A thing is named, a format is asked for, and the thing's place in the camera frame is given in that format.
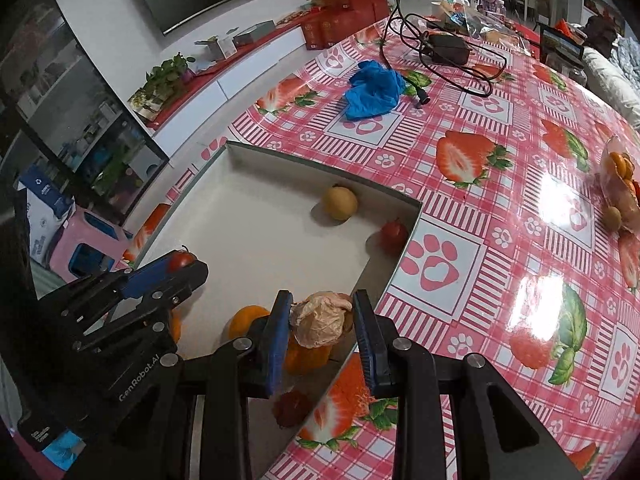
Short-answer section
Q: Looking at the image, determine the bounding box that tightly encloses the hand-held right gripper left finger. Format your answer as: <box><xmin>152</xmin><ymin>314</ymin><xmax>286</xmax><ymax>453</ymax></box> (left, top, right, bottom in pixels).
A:
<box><xmin>115</xmin><ymin>290</ymin><xmax>295</xmax><ymax>480</ymax></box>

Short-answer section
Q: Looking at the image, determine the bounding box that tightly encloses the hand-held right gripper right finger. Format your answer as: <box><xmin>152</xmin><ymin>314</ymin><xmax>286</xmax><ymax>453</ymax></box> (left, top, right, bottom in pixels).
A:
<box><xmin>352</xmin><ymin>289</ymin><xmax>585</xmax><ymax>480</ymax></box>

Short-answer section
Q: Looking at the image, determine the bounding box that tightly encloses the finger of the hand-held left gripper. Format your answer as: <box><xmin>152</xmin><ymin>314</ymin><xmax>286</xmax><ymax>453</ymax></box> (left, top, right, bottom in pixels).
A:
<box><xmin>37</xmin><ymin>254</ymin><xmax>176</xmax><ymax>331</ymax></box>
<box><xmin>72</xmin><ymin>259</ymin><xmax>210</xmax><ymax>356</ymax></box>

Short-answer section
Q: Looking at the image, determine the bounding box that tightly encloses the red cherry tomato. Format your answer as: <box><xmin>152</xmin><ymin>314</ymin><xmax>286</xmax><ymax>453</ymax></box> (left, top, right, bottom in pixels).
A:
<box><xmin>272</xmin><ymin>391</ymin><xmax>315</xmax><ymax>428</ymax></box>
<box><xmin>380</xmin><ymin>217</ymin><xmax>410</xmax><ymax>253</ymax></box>
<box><xmin>167</xmin><ymin>247</ymin><xmax>197</xmax><ymax>272</ymax></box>

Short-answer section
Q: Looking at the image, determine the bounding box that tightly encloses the small orange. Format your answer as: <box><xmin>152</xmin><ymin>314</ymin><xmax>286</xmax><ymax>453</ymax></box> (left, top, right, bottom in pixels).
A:
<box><xmin>227</xmin><ymin>305</ymin><xmax>272</xmax><ymax>343</ymax></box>
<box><xmin>284</xmin><ymin>332</ymin><xmax>333</xmax><ymax>375</ymax></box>
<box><xmin>167</xmin><ymin>305</ymin><xmax>183</xmax><ymax>346</ymax></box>

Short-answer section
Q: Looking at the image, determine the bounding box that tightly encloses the dried husk physalis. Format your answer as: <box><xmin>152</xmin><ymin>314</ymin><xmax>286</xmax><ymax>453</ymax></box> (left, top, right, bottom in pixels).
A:
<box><xmin>290</xmin><ymin>291</ymin><xmax>355</xmax><ymax>350</ymax></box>

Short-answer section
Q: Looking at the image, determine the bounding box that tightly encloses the shallow white cardboard box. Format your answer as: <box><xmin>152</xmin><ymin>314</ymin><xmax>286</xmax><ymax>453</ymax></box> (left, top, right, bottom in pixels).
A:
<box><xmin>107</xmin><ymin>140</ymin><xmax>425</xmax><ymax>480</ymax></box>

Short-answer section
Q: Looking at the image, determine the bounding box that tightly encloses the yellow brown round fruit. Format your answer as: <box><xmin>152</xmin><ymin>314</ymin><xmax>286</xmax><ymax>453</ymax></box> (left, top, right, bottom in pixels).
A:
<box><xmin>321</xmin><ymin>184</ymin><xmax>360</xmax><ymax>222</ymax></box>

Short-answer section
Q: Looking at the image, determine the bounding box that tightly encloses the clear glass bowl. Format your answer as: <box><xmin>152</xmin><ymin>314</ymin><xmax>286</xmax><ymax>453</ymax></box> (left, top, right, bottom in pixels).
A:
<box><xmin>597</xmin><ymin>135</ymin><xmax>640</xmax><ymax>211</ymax></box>

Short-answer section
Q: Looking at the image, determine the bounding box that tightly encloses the heap of small oranges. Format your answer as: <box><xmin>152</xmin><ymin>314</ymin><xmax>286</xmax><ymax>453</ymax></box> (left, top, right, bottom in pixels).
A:
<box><xmin>605</xmin><ymin>152</ymin><xmax>640</xmax><ymax>211</ymax></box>

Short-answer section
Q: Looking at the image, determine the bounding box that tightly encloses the person's left hand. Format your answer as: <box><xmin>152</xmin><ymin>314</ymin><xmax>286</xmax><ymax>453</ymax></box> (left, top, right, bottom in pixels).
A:
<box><xmin>42</xmin><ymin>429</ymin><xmax>87</xmax><ymax>472</ymax></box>

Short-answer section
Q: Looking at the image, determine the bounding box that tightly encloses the pink plastic container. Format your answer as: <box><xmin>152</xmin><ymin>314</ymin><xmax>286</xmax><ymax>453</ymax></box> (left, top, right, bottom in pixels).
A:
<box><xmin>47</xmin><ymin>207</ymin><xmax>133</xmax><ymax>281</ymax></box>

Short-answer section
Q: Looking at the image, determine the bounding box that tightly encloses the white blue bag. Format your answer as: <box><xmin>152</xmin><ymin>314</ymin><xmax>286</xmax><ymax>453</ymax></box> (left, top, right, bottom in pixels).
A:
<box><xmin>17</xmin><ymin>162</ymin><xmax>76</xmax><ymax>266</ymax></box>

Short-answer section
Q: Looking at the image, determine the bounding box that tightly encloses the glass door cabinet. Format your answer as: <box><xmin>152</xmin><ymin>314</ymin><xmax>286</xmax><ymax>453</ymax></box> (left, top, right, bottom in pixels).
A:
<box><xmin>0</xmin><ymin>0</ymin><xmax>171</xmax><ymax>201</ymax></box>

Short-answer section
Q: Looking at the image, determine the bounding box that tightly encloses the green potted plant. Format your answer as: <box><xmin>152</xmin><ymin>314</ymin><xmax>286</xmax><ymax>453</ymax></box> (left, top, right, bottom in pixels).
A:
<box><xmin>129</xmin><ymin>52</ymin><xmax>197</xmax><ymax>121</ymax></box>

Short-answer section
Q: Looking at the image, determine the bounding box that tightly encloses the white low cabinet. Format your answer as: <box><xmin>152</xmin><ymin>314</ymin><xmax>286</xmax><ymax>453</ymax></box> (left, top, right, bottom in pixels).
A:
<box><xmin>127</xmin><ymin>7</ymin><xmax>391</xmax><ymax>158</ymax></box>

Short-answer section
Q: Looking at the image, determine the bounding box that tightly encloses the small white open box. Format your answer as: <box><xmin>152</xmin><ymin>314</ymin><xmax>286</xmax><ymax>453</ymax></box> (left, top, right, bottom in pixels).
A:
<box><xmin>195</xmin><ymin>35</ymin><xmax>238</xmax><ymax>63</ymax></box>

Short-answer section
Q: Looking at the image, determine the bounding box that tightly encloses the flat grey box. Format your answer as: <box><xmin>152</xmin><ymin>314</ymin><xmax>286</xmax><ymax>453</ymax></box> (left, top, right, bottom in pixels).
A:
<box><xmin>232</xmin><ymin>20</ymin><xmax>277</xmax><ymax>47</ymax></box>

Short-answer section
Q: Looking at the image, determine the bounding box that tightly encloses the crumpled blue glove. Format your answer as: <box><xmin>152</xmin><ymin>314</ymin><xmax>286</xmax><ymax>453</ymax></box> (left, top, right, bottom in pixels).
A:
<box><xmin>342</xmin><ymin>59</ymin><xmax>408</xmax><ymax>122</ymax></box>

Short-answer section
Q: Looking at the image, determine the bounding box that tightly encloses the black power adapter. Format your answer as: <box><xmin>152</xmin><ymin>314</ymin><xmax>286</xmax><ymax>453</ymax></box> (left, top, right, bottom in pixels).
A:
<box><xmin>426</xmin><ymin>34</ymin><xmax>472</xmax><ymax>65</ymax></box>

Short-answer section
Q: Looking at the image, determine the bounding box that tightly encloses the clear plastic bag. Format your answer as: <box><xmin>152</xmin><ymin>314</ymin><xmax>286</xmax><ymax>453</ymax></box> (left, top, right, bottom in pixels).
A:
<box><xmin>432</xmin><ymin>0</ymin><xmax>506</xmax><ymax>41</ymax></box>

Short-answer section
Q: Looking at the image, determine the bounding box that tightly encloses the black framed stand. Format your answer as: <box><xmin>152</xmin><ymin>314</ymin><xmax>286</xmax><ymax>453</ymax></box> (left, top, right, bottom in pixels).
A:
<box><xmin>537</xmin><ymin>22</ymin><xmax>586</xmax><ymax>66</ymax></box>

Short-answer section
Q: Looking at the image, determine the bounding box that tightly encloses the white green patterned cloth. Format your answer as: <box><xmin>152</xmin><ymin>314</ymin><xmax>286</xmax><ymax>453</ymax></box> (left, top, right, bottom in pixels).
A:
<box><xmin>607</xmin><ymin>35</ymin><xmax>640</xmax><ymax>91</ymax></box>

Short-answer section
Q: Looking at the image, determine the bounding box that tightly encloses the dark jacket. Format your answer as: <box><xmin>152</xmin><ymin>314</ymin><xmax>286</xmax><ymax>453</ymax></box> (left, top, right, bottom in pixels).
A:
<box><xmin>585</xmin><ymin>12</ymin><xmax>626</xmax><ymax>46</ymax></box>

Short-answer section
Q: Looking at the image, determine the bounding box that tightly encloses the black power cable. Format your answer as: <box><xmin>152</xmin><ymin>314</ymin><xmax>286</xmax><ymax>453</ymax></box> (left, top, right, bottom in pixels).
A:
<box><xmin>381</xmin><ymin>0</ymin><xmax>510</xmax><ymax>111</ymax></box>

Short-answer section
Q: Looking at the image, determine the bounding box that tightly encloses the framed wall picture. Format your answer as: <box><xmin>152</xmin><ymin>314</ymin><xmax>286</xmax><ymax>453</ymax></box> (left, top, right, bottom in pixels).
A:
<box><xmin>582</xmin><ymin>0</ymin><xmax>626</xmax><ymax>21</ymax></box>

